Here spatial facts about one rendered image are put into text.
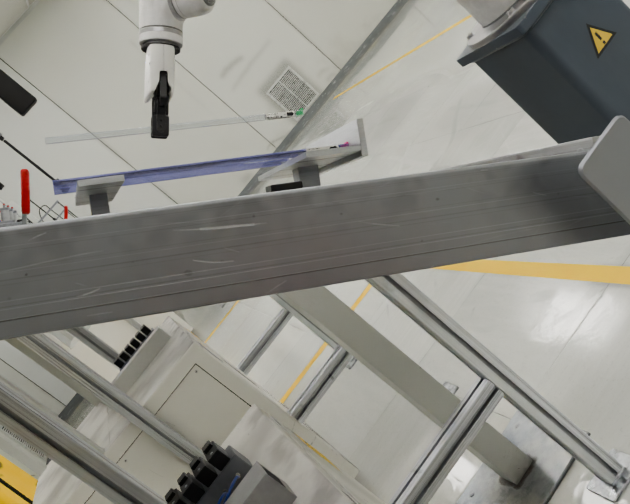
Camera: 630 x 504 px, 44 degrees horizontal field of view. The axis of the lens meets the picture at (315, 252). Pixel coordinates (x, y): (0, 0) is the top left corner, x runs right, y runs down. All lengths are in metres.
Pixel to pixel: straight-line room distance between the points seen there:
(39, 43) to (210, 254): 8.37
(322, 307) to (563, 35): 0.63
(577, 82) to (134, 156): 7.59
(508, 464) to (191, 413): 0.78
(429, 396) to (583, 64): 0.69
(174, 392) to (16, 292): 1.51
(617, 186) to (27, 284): 0.36
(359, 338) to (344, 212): 1.00
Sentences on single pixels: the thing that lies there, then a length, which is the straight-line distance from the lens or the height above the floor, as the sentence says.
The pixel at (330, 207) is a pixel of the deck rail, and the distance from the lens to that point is 0.48.
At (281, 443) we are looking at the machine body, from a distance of 1.00.
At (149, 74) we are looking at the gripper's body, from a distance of 1.52.
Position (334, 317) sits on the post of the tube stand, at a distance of 1.46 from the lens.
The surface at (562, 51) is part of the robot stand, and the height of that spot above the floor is 0.62.
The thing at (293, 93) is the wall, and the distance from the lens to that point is 8.97.
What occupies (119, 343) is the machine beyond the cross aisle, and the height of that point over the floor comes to 0.39.
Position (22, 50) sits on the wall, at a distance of 8.81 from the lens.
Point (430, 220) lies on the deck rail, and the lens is 0.50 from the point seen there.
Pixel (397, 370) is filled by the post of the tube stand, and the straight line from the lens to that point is 1.51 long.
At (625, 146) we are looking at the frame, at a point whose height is 0.74.
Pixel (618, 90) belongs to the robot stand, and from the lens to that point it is 1.27.
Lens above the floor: 0.95
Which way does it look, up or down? 13 degrees down
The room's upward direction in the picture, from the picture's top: 50 degrees counter-clockwise
